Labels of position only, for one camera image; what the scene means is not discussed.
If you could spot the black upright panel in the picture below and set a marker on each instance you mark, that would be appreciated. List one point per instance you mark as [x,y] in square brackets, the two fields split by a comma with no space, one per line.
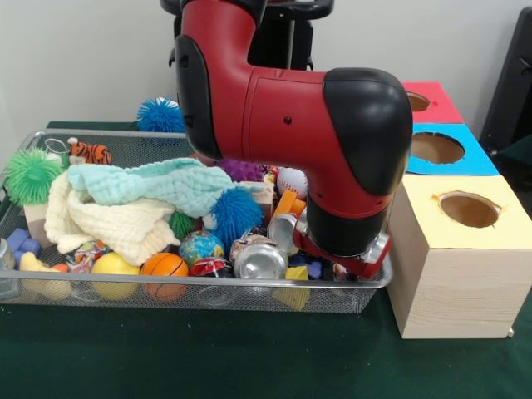
[515,83]

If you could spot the small orange basketball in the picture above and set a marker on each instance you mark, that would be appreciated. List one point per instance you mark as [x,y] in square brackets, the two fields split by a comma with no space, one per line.
[165,268]

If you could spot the silver drink can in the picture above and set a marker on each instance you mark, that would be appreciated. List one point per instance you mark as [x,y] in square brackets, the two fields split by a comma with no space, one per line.
[259,259]

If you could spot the small blue globe ball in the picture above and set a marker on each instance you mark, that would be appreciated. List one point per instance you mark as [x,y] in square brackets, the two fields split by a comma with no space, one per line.
[202,247]

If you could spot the wooden box with three holes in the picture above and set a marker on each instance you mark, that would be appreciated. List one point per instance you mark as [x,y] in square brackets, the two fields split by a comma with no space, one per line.
[449,291]

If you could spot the purple spiky toy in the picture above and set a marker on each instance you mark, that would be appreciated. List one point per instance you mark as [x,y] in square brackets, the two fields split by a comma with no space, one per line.
[241,171]

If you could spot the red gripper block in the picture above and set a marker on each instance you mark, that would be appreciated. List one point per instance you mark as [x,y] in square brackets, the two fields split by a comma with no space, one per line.
[357,266]

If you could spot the large green spiky ball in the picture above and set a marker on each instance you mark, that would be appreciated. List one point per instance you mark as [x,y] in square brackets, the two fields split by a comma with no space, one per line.
[33,176]

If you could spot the pale blue waffle cloth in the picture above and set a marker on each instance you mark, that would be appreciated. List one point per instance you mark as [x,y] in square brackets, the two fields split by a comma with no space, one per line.
[158,184]

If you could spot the shallow clear mesh bin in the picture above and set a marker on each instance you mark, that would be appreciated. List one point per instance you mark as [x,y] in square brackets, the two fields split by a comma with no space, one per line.
[83,291]

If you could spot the yellow smiley ball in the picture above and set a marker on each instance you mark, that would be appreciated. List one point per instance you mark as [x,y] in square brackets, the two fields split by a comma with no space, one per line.
[115,266]

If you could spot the plain blue spiky ball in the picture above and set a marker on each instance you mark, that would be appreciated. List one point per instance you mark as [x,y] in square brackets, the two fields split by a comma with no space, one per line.
[160,116]

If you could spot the striped orange tiger toy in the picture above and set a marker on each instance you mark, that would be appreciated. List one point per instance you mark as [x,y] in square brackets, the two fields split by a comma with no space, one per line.
[87,152]

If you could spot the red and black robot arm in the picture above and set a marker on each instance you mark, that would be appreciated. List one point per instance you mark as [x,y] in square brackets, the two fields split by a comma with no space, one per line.
[291,108]

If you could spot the white baseball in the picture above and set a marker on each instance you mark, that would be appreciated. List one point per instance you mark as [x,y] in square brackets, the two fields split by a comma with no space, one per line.
[291,181]

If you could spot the cream yellow knitted cloth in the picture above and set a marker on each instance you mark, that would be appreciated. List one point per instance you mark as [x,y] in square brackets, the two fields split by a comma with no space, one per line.
[108,223]

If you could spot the dark green table cloth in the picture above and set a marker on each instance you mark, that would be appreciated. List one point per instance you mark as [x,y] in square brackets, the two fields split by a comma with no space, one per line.
[249,357]

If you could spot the light green spiky ball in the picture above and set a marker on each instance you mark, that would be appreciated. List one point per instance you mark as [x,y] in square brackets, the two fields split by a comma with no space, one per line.
[180,224]

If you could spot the blue spiky ball with eyes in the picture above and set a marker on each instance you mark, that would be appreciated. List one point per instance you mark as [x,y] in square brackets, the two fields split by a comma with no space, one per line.
[235,216]

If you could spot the small yellow rubber duck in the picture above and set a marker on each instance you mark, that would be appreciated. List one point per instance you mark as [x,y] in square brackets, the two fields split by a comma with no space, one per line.
[37,264]

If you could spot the plain wooden cube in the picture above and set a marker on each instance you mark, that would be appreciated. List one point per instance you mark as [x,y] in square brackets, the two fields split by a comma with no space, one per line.
[36,223]

